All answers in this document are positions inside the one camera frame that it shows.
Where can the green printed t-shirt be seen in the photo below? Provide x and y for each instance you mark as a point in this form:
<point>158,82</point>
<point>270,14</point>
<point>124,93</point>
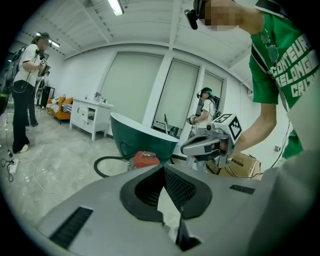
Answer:
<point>282,62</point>

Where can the person's right forearm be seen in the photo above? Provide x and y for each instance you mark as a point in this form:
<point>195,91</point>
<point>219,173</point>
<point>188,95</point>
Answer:
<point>257,130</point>

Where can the brown cardboard box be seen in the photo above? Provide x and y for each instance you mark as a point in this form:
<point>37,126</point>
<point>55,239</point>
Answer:
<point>242,165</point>

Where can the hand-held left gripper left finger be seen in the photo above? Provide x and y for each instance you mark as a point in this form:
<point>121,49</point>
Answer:
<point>100,200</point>

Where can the black head-mounted camera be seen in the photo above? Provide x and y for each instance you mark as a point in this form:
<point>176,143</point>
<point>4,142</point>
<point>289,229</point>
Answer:
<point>192,15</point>

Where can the orange sofa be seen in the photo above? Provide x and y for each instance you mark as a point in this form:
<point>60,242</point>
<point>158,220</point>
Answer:
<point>61,107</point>

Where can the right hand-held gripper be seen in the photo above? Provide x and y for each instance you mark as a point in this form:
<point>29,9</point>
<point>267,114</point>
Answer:
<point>232,127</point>

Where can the red lid vacuum cleaner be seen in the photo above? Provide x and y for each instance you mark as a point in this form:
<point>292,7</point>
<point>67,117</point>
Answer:
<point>146,160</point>

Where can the white cabinet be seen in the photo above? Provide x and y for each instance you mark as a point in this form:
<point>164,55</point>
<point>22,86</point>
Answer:
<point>85,115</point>

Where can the white power strip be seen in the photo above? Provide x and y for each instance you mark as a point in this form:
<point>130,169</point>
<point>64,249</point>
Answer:
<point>12,167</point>

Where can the light grey trousers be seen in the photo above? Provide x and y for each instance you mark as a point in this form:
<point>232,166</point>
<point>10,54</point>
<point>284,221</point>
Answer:
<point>300,200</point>

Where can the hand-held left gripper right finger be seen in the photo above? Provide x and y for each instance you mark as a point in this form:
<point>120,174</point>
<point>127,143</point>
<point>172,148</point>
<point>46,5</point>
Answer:
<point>225,212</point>

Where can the white roller blind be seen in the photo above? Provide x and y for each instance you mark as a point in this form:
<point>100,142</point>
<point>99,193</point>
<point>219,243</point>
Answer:
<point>130,87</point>
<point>212,85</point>
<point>175,95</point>

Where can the thin frame eyeglasses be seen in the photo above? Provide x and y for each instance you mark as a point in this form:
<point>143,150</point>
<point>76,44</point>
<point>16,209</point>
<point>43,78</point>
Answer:
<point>272,51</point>

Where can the person's right hand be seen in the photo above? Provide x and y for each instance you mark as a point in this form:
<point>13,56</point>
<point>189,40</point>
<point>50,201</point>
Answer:
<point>222,149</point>

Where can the dark green bathtub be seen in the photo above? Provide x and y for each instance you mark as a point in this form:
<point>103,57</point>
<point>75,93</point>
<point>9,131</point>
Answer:
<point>140,142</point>

